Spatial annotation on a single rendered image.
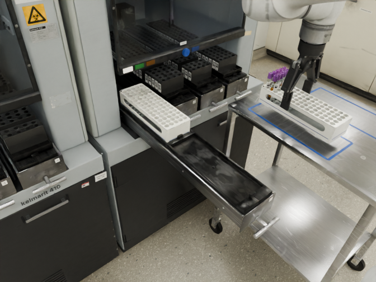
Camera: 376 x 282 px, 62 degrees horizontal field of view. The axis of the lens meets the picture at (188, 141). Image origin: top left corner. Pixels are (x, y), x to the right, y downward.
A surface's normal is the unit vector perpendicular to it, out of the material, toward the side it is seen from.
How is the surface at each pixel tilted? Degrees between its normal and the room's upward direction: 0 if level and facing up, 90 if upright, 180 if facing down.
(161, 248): 0
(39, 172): 90
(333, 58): 90
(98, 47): 90
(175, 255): 0
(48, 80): 90
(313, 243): 0
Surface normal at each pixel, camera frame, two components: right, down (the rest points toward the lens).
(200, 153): 0.04, -0.77
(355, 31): -0.76, 0.39
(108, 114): 0.64, 0.51
